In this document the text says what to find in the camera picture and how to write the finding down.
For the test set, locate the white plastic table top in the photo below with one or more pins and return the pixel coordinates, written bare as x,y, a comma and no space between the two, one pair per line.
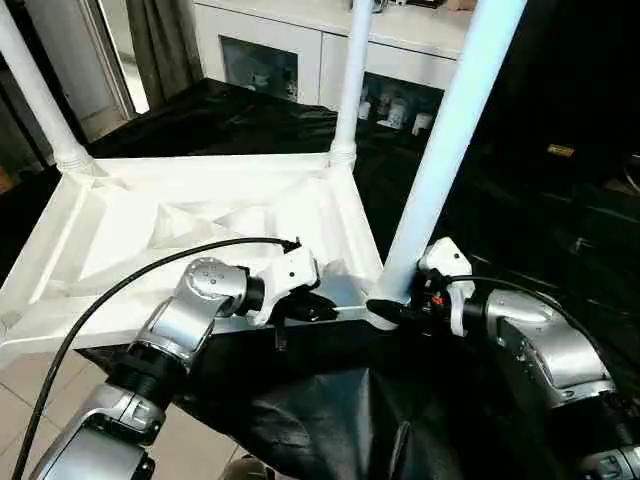
180,220

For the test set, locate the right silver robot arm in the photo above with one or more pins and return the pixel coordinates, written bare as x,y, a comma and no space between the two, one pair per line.
545,340

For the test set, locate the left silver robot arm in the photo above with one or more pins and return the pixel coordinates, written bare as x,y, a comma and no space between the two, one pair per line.
170,320

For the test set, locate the black plastic mat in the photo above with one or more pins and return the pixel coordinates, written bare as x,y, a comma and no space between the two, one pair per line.
560,230

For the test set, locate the small white jar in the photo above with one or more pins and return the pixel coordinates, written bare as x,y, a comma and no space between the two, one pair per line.
422,123

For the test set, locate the white glass-door cabinet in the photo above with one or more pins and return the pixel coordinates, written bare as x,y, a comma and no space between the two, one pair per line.
300,30

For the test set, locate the grey curtain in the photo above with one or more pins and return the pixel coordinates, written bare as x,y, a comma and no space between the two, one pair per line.
155,45

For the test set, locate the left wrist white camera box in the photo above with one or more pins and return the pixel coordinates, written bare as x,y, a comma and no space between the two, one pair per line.
290,275

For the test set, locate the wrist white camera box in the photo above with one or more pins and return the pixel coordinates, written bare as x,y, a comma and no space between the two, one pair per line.
450,260
290,275

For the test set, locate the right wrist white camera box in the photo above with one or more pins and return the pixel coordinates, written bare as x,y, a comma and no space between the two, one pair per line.
450,260

